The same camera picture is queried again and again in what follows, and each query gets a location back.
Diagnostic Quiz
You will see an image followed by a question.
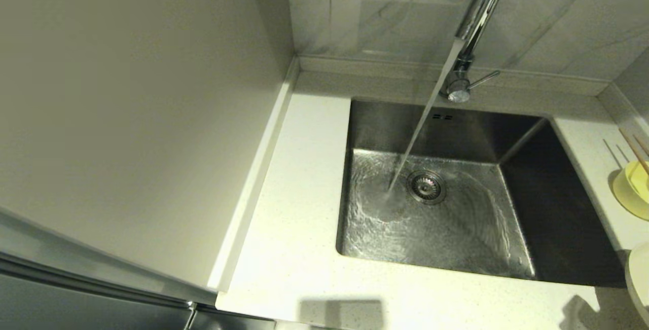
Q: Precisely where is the thin chrome faucet lever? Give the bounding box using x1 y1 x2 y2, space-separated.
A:
469 70 501 90

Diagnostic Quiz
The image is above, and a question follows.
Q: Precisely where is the round cream plate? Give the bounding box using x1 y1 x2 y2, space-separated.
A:
625 241 649 323

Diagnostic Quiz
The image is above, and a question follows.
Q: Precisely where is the stainless steel sink basin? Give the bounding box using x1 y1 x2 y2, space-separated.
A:
336 97 634 290

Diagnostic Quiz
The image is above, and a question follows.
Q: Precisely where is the round metal drain strainer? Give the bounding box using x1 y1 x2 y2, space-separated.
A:
406 169 448 205

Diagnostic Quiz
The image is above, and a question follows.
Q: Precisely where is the tall pale cabinet side panel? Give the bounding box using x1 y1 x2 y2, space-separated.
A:
0 0 296 292

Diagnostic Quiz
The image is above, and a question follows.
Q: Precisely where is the tall chrome faucet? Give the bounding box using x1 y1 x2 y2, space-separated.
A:
440 0 517 103

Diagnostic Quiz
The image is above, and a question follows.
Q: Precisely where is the metal cabinet trim strip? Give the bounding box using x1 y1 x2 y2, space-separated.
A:
0 251 196 311

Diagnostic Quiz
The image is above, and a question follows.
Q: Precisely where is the dark glossy cabinet door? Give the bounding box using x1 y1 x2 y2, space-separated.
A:
0 269 277 330

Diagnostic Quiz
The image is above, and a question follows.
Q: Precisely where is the pale yellow bowl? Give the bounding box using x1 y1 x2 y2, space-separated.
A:
612 160 649 221

